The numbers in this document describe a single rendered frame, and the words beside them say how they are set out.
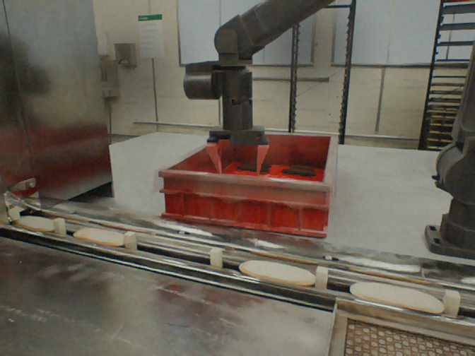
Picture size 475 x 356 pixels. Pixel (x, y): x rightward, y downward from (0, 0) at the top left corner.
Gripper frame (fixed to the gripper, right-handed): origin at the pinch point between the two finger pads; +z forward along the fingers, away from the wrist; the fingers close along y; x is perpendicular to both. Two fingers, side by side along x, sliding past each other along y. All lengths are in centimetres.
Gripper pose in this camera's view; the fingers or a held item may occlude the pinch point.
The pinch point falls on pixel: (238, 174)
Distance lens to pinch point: 69.1
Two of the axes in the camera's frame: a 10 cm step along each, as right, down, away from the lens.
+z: 0.2, 9.5, 3.0
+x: 0.9, -3.0, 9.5
